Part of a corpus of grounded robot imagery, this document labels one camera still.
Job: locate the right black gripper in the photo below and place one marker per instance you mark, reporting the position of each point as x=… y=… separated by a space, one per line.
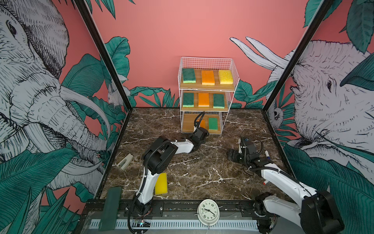
x=234 y=158

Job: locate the light green yellow sponge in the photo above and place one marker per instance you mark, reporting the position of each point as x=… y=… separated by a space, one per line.
x=213 y=124

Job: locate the dark green sponge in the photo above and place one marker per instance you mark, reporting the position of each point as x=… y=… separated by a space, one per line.
x=188 y=75
x=188 y=100
x=219 y=101

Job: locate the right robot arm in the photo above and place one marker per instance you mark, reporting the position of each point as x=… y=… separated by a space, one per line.
x=316 y=212

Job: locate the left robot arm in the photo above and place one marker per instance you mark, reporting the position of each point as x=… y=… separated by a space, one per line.
x=156 y=160

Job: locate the blue capped marker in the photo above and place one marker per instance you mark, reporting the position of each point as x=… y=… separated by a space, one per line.
x=267 y=154

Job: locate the white analog clock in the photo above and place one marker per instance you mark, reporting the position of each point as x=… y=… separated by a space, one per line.
x=208 y=213

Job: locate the white stapler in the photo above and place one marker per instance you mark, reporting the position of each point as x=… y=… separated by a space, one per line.
x=124 y=163

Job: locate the dark green cloth pad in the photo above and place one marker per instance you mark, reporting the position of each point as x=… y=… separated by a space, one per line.
x=110 y=211

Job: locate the white slotted cable duct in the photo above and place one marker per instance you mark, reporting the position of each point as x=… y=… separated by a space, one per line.
x=191 y=224

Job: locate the white wire wooden shelf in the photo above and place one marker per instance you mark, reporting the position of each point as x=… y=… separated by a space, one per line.
x=207 y=87

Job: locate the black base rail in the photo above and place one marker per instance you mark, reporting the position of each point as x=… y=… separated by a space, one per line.
x=186 y=209

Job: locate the black frame post right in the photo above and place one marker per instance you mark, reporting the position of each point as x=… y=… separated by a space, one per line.
x=318 y=17

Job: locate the black frame post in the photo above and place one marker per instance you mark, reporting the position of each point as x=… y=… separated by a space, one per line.
x=318 y=17
x=89 y=22

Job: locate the black frame post left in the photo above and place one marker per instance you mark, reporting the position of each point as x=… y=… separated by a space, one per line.
x=89 y=22

